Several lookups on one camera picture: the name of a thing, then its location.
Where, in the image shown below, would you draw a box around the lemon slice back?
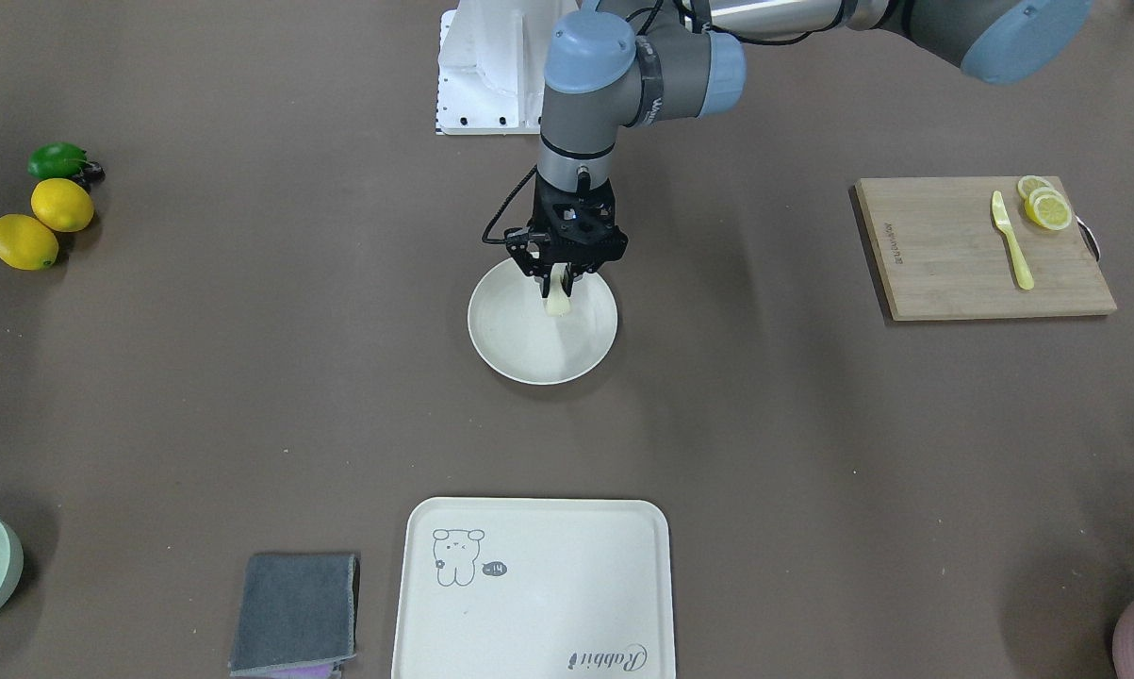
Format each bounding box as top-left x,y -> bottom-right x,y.
1016,173 -> 1055,201

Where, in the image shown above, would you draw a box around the yellow lemon far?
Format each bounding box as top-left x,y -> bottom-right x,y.
29,179 -> 95,234

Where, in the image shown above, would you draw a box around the white steamed bun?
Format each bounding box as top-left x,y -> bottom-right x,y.
544,263 -> 572,319

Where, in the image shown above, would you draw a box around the cream round plate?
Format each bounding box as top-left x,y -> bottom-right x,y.
467,258 -> 618,387

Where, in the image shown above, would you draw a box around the yellow lemon near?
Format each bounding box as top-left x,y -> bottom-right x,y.
0,214 -> 59,271

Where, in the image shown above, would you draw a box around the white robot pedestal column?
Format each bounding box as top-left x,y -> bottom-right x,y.
435,1 -> 579,135

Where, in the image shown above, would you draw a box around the folded dark grey cloth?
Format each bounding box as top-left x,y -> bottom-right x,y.
229,552 -> 358,678

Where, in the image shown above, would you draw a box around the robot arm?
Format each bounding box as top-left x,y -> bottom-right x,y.
499,1 -> 1092,298

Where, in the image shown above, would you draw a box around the bamboo cutting board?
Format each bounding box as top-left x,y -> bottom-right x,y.
854,176 -> 1117,322

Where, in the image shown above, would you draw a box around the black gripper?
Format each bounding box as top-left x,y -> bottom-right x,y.
505,175 -> 628,302

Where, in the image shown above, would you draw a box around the yellow lemon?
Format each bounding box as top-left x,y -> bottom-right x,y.
0,214 -> 59,271
29,179 -> 95,234

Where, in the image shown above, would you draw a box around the cream rabbit tray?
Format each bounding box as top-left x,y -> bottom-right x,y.
391,496 -> 676,678

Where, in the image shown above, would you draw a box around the yellow plastic knife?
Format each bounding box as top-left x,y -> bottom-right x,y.
990,190 -> 1035,290

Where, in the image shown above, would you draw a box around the green lime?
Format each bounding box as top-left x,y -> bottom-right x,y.
26,142 -> 88,180

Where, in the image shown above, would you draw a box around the dark cherries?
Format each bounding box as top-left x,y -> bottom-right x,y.
70,160 -> 105,192

